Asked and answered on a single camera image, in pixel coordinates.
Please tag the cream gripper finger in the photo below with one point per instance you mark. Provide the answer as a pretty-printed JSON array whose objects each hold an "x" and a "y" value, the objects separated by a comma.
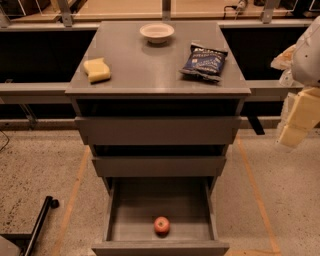
[
  {"x": 300, "y": 114},
  {"x": 283, "y": 60}
]

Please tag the red apple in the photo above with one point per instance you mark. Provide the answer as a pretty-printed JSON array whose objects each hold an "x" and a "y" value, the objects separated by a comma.
[{"x": 161, "y": 225}]

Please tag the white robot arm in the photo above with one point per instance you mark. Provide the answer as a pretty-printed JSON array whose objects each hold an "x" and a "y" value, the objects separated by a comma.
[{"x": 300, "y": 63}]

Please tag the grey drawer cabinet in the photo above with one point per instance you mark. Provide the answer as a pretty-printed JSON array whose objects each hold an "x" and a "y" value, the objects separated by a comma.
[{"x": 146, "y": 82}]

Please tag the grey open bottom drawer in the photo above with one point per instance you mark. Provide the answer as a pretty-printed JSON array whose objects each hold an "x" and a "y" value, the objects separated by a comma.
[{"x": 135, "y": 203}]

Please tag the grey top drawer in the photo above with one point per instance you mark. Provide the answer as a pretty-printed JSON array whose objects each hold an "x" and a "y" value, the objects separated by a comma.
[{"x": 158, "y": 130}]

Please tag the grey middle drawer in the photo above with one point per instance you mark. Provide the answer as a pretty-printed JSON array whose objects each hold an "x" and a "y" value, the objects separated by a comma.
[{"x": 155, "y": 166}]

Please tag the clear sanitizer bottle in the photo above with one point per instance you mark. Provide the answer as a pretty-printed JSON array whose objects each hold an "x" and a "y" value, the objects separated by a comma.
[{"x": 286, "y": 78}]

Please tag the blue chip bag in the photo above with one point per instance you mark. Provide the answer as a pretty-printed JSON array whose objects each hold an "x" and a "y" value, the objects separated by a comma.
[{"x": 205, "y": 63}]

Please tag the white bowl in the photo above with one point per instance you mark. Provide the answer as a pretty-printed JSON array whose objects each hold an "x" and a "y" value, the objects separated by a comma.
[{"x": 157, "y": 33}]

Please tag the yellow sponge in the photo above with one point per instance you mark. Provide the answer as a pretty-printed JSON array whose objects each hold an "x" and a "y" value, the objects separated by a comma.
[{"x": 97, "y": 70}]

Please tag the black chair leg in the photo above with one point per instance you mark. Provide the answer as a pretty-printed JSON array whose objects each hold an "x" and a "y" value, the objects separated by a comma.
[{"x": 49, "y": 203}]

